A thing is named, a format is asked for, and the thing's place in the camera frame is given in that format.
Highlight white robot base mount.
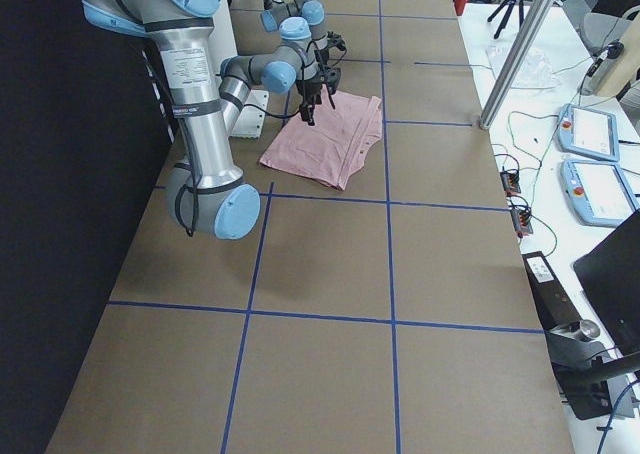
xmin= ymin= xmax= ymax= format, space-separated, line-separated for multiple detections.
xmin=231 ymin=89 xmax=269 ymax=139

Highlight blue teach pendant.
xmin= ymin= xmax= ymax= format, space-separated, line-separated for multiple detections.
xmin=557 ymin=104 xmax=620 ymax=162
xmin=560 ymin=159 xmax=639 ymax=228

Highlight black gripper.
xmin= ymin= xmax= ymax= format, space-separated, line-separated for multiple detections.
xmin=324 ymin=31 xmax=346 ymax=67
xmin=296 ymin=65 xmax=340 ymax=126

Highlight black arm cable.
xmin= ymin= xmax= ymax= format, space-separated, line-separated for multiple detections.
xmin=299 ymin=38 xmax=337 ymax=111

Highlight orange circuit board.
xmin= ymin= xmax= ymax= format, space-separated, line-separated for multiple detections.
xmin=500 ymin=169 xmax=521 ymax=197
xmin=510 ymin=205 xmax=533 ymax=239

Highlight aluminium frame post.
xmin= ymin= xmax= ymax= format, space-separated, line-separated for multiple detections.
xmin=479 ymin=0 xmax=555 ymax=130

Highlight upper blue teach pendant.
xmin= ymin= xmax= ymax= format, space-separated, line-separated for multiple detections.
xmin=557 ymin=104 xmax=620 ymax=162

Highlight lower blue teach pendant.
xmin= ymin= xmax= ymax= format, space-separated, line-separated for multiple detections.
xmin=560 ymin=159 xmax=639 ymax=228

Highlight black camera tripod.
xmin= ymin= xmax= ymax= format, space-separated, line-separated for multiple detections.
xmin=487 ymin=0 xmax=525 ymax=39

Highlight lower orange circuit board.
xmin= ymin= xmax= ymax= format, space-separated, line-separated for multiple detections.
xmin=510 ymin=205 xmax=533 ymax=239

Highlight black laptop screen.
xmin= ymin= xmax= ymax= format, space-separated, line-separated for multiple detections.
xmin=573 ymin=212 xmax=640 ymax=354

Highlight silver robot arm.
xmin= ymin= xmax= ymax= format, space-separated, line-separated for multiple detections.
xmin=82 ymin=0 xmax=347 ymax=240
xmin=260 ymin=0 xmax=347 ymax=67

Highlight crumpled clear plastic bag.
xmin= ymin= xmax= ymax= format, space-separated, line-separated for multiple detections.
xmin=485 ymin=44 xmax=560 ymax=90

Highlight upper orange circuit board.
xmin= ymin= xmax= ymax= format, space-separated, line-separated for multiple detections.
xmin=500 ymin=169 xmax=521 ymax=197

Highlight black box with label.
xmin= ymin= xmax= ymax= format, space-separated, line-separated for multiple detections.
xmin=522 ymin=251 xmax=581 ymax=331

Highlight pink Snoopy t-shirt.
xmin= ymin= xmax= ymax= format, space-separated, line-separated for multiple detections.
xmin=259 ymin=91 xmax=383 ymax=191

